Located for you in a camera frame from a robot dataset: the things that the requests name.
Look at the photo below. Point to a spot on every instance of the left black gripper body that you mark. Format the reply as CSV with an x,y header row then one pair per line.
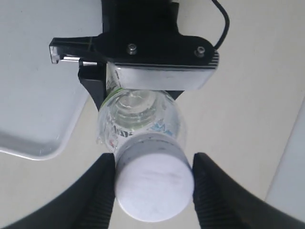
x,y
139,33

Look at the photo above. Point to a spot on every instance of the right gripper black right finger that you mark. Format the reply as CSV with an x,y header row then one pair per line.
x,y
221,203

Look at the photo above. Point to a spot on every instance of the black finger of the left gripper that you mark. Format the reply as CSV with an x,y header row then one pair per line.
x,y
92,76
173,95

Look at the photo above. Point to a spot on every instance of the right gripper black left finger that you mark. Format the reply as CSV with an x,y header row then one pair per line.
x,y
86,204

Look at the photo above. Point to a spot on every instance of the clear plastic drink bottle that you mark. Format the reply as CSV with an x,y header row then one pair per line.
x,y
127,112

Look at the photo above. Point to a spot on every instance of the white bottle cap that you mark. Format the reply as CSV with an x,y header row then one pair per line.
x,y
153,180

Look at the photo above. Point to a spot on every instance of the white plastic tray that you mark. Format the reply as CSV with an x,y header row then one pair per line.
x,y
40,102

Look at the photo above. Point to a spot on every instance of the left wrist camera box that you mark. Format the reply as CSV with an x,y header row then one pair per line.
x,y
160,79

